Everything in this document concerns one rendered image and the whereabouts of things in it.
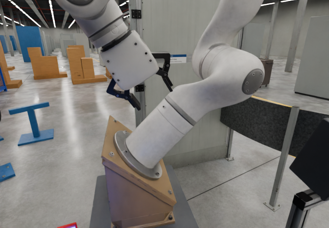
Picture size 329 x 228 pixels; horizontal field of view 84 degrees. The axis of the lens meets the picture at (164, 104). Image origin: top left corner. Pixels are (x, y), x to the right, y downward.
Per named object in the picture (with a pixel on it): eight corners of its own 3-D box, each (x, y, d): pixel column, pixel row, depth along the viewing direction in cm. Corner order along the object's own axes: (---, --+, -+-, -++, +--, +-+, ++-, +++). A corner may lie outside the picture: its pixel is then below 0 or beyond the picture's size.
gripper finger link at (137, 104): (125, 84, 45) (140, 103, 48) (114, 90, 45) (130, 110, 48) (125, 89, 42) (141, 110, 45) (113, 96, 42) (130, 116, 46)
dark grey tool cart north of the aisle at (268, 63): (262, 89, 591) (266, 60, 562) (243, 85, 646) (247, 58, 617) (270, 87, 614) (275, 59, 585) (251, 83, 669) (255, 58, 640)
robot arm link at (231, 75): (181, 111, 63) (231, 60, 61) (213, 146, 48) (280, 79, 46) (159, 92, 56) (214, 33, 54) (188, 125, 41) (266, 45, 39)
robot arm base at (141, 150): (114, 124, 62) (152, 84, 60) (154, 153, 69) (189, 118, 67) (110, 156, 45) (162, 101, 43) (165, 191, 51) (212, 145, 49)
